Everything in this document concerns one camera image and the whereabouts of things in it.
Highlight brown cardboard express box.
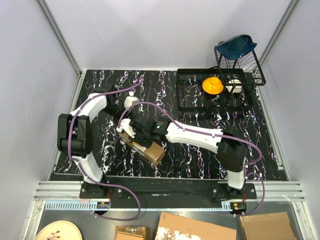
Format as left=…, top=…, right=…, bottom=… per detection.
left=119, top=132, right=165, bottom=165

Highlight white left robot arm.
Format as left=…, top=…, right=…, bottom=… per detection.
left=57, top=91, right=125, bottom=198

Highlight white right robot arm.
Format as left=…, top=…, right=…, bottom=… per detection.
left=129, top=117, right=248, bottom=199

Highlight small cardboard box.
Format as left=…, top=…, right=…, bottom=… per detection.
left=114, top=225, right=150, bottom=240

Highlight cardboard box at corner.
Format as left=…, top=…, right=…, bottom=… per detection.
left=238, top=212, right=297, bottom=240

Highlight black drain tray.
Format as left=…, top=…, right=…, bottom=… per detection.
left=176, top=67, right=255, bottom=113

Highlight yellow plastic cup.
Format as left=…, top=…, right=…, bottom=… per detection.
left=202, top=76, right=224, bottom=95

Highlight white small cup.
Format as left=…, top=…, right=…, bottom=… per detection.
left=225, top=78, right=243, bottom=95

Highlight flat cardboard sheet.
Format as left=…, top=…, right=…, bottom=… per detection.
left=154, top=212, right=237, bottom=240

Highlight blue bowl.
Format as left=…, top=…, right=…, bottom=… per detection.
left=220, top=34, right=257, bottom=60

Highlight patterned ceramic plate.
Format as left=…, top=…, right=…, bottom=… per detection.
left=35, top=220, right=83, bottom=240

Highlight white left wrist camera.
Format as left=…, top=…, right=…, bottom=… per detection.
left=123, top=96, right=140, bottom=109

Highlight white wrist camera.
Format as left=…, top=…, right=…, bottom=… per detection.
left=116, top=118, right=136, bottom=138
left=123, top=96, right=140, bottom=109

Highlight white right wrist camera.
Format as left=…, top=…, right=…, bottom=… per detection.
left=116, top=118, right=136, bottom=138

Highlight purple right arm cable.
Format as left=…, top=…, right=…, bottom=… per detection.
left=116, top=102, right=266, bottom=213

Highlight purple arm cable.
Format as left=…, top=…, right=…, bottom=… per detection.
left=66, top=77, right=145, bottom=222
left=116, top=102, right=266, bottom=213

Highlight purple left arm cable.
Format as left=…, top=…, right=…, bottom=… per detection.
left=66, top=77, right=145, bottom=222

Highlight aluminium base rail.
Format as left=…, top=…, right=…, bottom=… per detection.
left=30, top=180, right=251, bottom=211

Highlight black wire dish rack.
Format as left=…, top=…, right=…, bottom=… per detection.
left=214, top=46, right=266, bottom=89

